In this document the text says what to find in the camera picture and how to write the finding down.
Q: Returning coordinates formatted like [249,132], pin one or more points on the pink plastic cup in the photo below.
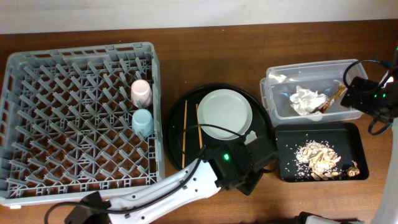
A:
[141,93]

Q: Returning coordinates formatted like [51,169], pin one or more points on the small brown food scrap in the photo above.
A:
[353,171]

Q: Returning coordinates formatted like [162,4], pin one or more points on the gold foil wrapper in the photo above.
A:
[341,88]

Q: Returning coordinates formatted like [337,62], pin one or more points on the grey plastic dishwasher rack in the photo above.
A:
[66,124]

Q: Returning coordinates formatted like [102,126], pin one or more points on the black rectangular tray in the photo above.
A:
[344,138]

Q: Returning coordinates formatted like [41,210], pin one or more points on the food scraps pile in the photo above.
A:
[317,160]

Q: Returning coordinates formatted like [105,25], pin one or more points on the crumpled white paper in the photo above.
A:
[305,101]

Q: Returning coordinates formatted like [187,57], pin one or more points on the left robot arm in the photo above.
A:
[192,183]

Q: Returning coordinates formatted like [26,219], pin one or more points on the light grey plate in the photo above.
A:
[224,114]

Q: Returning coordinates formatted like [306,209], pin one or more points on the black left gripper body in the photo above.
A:
[261,149]

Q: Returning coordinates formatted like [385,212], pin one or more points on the blue plastic cup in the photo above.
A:
[143,122]

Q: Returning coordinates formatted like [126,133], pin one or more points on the clear plastic bin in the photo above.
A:
[322,77]

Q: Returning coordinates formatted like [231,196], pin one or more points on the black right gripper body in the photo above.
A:
[355,93]

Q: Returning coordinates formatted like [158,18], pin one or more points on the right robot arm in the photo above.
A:
[387,211]

